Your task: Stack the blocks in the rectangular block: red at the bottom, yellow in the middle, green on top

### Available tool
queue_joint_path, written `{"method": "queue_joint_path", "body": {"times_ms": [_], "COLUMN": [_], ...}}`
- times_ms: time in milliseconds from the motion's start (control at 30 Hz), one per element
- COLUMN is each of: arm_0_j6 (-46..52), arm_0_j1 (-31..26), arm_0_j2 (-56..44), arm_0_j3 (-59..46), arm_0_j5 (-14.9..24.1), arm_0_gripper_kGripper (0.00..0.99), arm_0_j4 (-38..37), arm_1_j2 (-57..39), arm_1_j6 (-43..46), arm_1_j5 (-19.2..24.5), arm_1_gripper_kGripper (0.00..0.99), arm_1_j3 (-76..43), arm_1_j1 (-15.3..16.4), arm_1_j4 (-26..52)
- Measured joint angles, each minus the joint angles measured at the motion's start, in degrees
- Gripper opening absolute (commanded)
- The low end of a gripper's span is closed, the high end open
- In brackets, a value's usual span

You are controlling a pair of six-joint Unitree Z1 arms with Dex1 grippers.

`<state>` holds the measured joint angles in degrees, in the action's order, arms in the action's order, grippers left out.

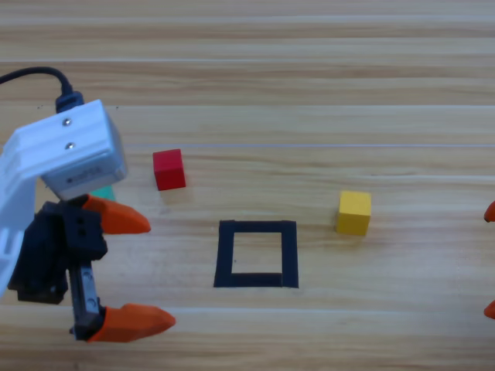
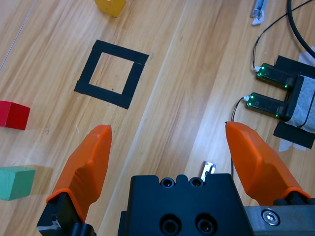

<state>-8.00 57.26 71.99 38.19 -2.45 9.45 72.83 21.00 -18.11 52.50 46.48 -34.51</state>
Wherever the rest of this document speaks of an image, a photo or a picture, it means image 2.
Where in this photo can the black tape strip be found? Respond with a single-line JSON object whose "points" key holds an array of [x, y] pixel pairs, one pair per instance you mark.
{"points": [[292, 135], [290, 62]]}

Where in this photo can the red wooden block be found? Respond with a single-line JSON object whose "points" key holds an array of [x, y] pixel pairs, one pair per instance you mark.
{"points": [[13, 115]]}

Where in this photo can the black taped USB hub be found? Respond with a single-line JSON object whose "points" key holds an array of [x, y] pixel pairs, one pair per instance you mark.
{"points": [[304, 100]]}

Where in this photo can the silver connector with white tape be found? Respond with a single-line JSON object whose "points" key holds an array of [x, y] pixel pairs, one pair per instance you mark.
{"points": [[258, 11]]}

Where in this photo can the white paper tape piece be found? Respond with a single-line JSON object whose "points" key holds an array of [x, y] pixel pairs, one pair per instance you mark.
{"points": [[306, 57], [286, 146]]}

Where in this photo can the dark green-lit USB dongle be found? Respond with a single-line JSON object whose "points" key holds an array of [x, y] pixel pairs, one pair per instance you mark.
{"points": [[274, 73], [267, 104]]}

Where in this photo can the yellow wooden block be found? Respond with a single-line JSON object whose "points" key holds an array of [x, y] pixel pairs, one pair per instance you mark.
{"points": [[110, 6]]}

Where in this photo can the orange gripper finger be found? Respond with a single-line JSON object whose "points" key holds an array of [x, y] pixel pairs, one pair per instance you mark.
{"points": [[83, 172], [258, 162]]}

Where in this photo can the black tape square outline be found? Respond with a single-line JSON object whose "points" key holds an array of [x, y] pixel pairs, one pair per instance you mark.
{"points": [[118, 50]]}

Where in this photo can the green wooden block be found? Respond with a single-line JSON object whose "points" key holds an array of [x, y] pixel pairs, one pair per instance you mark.
{"points": [[14, 183]]}

